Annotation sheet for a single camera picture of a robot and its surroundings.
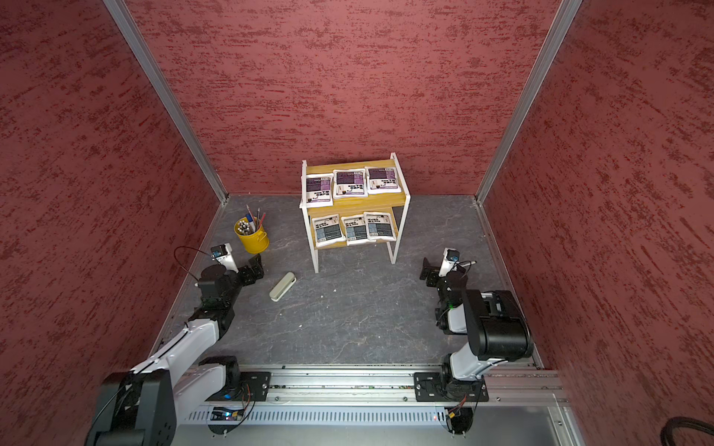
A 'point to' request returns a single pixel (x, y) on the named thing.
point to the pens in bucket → (252, 223)
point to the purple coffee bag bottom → (382, 180)
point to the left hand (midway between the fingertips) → (247, 263)
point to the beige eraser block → (283, 285)
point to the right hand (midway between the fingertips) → (437, 262)
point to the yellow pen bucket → (254, 239)
